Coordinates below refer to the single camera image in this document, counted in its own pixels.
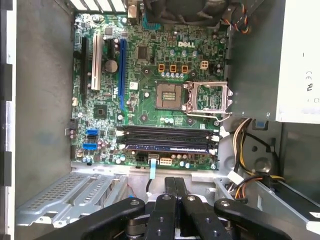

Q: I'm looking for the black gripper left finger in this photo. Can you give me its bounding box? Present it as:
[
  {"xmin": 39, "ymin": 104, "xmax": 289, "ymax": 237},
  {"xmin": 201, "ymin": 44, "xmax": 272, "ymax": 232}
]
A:
[{"xmin": 37, "ymin": 176, "xmax": 178, "ymax": 240}]

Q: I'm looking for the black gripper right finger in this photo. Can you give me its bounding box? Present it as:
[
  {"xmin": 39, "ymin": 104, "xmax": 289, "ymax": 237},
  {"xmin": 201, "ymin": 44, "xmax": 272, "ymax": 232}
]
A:
[{"xmin": 174, "ymin": 176, "xmax": 293, "ymax": 240}]

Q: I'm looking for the green RAM stick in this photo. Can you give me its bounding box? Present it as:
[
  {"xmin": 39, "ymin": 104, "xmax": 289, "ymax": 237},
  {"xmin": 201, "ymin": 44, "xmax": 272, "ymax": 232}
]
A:
[{"xmin": 123, "ymin": 142, "xmax": 216, "ymax": 154}]

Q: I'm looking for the black RAM slot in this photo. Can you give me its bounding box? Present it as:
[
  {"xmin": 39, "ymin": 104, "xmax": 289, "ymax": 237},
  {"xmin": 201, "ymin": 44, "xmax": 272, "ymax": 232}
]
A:
[
  {"xmin": 118, "ymin": 142, "xmax": 218, "ymax": 155},
  {"xmin": 117, "ymin": 136, "xmax": 218, "ymax": 148},
  {"xmin": 116, "ymin": 124, "xmax": 221, "ymax": 134},
  {"xmin": 116, "ymin": 129, "xmax": 221, "ymax": 142}
]

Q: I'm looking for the light blue data connector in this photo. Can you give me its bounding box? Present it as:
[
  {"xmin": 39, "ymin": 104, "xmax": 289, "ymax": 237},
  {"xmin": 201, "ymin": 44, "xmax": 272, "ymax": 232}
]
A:
[{"xmin": 145, "ymin": 153, "xmax": 161, "ymax": 200}]

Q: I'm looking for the metal optical drive cage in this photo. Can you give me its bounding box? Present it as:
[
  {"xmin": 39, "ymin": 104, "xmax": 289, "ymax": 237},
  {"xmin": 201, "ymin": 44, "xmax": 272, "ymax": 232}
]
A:
[{"xmin": 214, "ymin": 119, "xmax": 320, "ymax": 236}]

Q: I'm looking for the metal hard disk cage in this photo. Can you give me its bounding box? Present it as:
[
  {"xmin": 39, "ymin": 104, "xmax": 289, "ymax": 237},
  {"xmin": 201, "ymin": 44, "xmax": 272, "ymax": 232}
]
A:
[{"xmin": 14, "ymin": 172, "xmax": 131, "ymax": 228}]

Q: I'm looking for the green motherboard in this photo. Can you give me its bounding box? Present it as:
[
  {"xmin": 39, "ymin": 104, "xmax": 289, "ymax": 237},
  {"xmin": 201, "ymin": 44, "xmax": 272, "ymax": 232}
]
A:
[{"xmin": 71, "ymin": 12, "xmax": 231, "ymax": 171}]

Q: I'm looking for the CPU socket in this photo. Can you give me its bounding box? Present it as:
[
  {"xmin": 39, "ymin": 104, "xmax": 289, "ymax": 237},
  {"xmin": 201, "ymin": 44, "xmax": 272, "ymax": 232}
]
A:
[{"xmin": 154, "ymin": 81, "xmax": 185, "ymax": 111}]

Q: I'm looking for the metal socket cover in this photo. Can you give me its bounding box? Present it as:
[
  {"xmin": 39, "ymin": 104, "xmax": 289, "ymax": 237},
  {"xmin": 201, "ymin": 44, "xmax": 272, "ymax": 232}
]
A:
[{"xmin": 186, "ymin": 80, "xmax": 235, "ymax": 115}]

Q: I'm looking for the blue expansion slot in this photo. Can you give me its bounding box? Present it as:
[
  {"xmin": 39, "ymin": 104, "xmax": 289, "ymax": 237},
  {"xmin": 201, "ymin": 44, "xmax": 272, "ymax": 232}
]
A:
[{"xmin": 118, "ymin": 38, "xmax": 128, "ymax": 114}]

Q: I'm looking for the silver coin battery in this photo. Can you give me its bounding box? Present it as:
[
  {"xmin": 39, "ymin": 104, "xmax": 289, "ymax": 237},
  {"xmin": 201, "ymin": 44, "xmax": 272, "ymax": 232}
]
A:
[{"xmin": 104, "ymin": 59, "xmax": 119, "ymax": 74}]

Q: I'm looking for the grey power supply unit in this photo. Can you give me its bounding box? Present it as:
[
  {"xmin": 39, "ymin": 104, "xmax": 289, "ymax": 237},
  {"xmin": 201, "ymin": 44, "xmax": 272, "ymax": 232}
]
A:
[{"xmin": 226, "ymin": 0, "xmax": 320, "ymax": 123}]

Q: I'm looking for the black PC case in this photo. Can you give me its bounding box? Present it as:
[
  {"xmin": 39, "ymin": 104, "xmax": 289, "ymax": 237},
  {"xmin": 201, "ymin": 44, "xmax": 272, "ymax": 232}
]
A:
[{"xmin": 0, "ymin": 0, "xmax": 320, "ymax": 240}]

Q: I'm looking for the long black expansion slot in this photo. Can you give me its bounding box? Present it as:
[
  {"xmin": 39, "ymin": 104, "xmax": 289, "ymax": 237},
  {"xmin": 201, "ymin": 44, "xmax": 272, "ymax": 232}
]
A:
[{"xmin": 79, "ymin": 36, "xmax": 89, "ymax": 101}]

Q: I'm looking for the white expansion slot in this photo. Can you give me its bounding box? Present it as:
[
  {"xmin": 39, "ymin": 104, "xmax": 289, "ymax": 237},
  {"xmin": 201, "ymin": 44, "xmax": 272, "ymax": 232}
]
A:
[{"xmin": 90, "ymin": 33, "xmax": 104, "ymax": 91}]

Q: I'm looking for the short black expansion slot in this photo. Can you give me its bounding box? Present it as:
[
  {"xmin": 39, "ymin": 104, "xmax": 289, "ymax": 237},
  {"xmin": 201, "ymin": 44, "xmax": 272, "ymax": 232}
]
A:
[{"xmin": 107, "ymin": 38, "xmax": 117, "ymax": 58}]

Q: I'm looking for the black case fan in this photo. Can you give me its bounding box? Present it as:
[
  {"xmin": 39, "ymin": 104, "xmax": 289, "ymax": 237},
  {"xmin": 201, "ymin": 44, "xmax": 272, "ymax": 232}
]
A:
[{"xmin": 141, "ymin": 0, "xmax": 232, "ymax": 27}]

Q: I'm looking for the power supply wire bundle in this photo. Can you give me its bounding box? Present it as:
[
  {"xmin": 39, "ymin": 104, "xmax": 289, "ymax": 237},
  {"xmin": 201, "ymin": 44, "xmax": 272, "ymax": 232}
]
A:
[{"xmin": 224, "ymin": 117, "xmax": 286, "ymax": 201}]

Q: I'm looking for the wire locking lever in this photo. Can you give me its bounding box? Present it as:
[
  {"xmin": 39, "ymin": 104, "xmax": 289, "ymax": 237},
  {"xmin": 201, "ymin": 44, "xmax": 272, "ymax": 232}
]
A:
[{"xmin": 184, "ymin": 104, "xmax": 235, "ymax": 120}]

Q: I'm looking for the coloured fan wire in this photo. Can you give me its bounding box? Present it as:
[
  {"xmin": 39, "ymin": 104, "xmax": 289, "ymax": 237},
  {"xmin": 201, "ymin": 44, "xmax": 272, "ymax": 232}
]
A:
[{"xmin": 223, "ymin": 9, "xmax": 252, "ymax": 35}]

